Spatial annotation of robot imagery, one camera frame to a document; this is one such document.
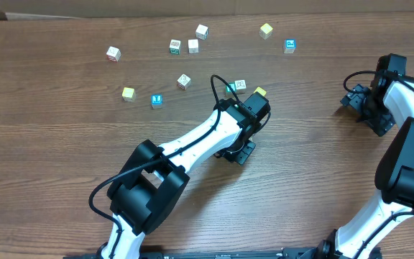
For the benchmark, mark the green B wooden block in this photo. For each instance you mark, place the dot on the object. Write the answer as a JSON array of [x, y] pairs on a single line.
[[174, 47]]

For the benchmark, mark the red U wooden block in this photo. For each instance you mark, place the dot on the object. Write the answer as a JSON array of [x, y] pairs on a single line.
[[113, 54]]

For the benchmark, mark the yellow top duck block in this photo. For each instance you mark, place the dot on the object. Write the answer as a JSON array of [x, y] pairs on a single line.
[[260, 91]]

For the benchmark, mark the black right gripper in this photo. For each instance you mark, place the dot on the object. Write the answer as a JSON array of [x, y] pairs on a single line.
[[353, 99]]

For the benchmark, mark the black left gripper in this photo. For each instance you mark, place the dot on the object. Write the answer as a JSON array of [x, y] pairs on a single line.
[[241, 155]]

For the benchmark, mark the green L wooden block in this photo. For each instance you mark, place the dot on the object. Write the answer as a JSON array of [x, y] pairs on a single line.
[[230, 90]]

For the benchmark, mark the yellow top far block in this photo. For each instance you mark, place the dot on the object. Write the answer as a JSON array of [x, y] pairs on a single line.
[[265, 31]]

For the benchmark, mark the blue T wooden block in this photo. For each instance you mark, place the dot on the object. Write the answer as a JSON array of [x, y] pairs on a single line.
[[156, 101]]

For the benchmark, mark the ice cream wooden block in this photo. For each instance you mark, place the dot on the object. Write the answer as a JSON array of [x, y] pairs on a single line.
[[193, 46]]

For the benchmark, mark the red C wooden block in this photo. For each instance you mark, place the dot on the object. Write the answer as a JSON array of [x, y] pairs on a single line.
[[184, 82]]

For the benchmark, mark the yellow top left block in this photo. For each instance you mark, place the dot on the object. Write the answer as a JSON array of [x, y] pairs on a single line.
[[128, 94]]

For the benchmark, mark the brown cardboard backdrop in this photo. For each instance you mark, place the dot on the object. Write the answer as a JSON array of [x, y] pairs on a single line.
[[58, 9]]

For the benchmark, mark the blue top turtle block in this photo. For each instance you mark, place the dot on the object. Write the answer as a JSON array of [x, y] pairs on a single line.
[[289, 46]]

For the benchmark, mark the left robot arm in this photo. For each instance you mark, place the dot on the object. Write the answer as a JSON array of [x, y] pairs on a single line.
[[152, 180]]

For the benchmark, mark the plain I wooden block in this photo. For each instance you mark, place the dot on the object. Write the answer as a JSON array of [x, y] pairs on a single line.
[[240, 86]]

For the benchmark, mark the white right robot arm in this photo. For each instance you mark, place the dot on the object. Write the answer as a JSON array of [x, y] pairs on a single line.
[[388, 101]]

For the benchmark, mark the dark green J wooden block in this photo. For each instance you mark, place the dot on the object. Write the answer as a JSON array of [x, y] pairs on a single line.
[[201, 32]]

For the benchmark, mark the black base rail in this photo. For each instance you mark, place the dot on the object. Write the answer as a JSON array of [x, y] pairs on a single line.
[[286, 253]]

